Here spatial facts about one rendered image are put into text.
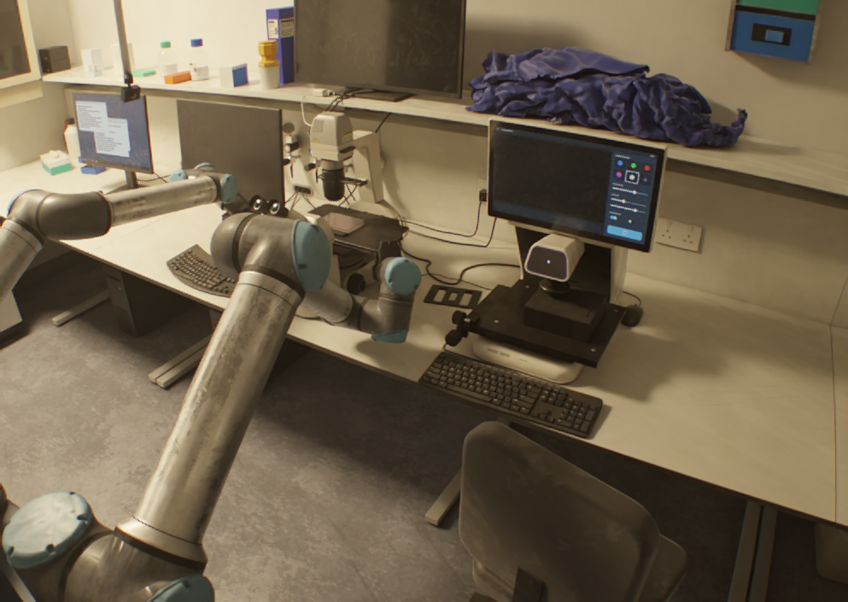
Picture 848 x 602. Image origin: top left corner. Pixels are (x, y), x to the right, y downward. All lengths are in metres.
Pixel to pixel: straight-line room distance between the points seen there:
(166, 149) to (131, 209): 1.76
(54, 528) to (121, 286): 2.29
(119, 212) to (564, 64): 1.34
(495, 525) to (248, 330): 0.60
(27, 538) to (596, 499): 0.88
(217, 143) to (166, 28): 1.27
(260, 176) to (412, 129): 0.59
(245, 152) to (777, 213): 1.73
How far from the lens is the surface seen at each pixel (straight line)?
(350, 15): 2.25
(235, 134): 2.20
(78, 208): 1.59
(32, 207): 1.65
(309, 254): 1.01
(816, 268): 2.08
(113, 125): 2.97
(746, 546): 2.31
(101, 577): 0.98
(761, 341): 1.95
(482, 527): 1.27
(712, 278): 2.11
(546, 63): 1.96
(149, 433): 2.73
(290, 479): 2.38
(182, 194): 1.82
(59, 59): 3.99
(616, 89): 1.80
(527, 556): 1.22
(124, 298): 3.26
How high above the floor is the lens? 1.71
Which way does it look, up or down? 29 degrees down
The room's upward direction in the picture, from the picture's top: straight up
